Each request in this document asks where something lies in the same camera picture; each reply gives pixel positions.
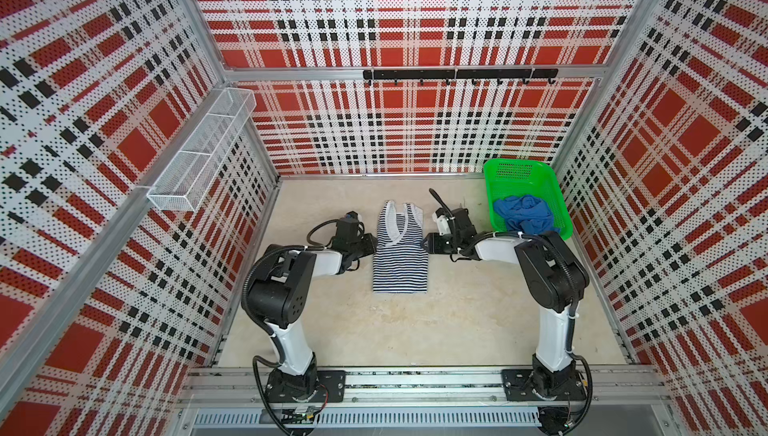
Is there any blue white striped tank top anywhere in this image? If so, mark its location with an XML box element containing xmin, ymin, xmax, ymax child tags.
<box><xmin>372</xmin><ymin>200</ymin><xmax>429</xmax><ymax>294</ymax></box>

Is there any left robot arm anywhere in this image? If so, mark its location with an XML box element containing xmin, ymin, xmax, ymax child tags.
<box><xmin>240</xmin><ymin>211</ymin><xmax>377</xmax><ymax>394</ymax></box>

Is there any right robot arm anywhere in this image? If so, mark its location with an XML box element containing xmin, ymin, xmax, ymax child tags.
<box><xmin>422</xmin><ymin>207</ymin><xmax>589</xmax><ymax>374</ymax></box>

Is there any green plastic basket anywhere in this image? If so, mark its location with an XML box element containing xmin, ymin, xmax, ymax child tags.
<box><xmin>483</xmin><ymin>158</ymin><xmax>573</xmax><ymax>240</ymax></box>

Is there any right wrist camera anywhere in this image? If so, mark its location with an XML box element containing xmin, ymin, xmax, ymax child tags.
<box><xmin>432</xmin><ymin>209</ymin><xmax>452</xmax><ymax>236</ymax></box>

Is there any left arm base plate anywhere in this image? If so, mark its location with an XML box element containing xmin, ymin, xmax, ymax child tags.
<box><xmin>265</xmin><ymin>368</ymin><xmax>346</xmax><ymax>403</ymax></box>

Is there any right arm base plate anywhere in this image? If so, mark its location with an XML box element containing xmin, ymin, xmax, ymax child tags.
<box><xmin>501</xmin><ymin>368</ymin><xmax>587</xmax><ymax>403</ymax></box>

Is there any black hook rail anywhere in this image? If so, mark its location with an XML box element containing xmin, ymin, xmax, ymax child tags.
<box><xmin>362</xmin><ymin>68</ymin><xmax>559</xmax><ymax>82</ymax></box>

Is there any white wire mesh shelf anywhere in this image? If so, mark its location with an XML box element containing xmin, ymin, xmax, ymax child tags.
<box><xmin>148</xmin><ymin>88</ymin><xmax>255</xmax><ymax>212</ymax></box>

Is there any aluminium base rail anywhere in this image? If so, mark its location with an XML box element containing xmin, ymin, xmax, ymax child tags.
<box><xmin>176</xmin><ymin>366</ymin><xmax>673</xmax><ymax>431</ymax></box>

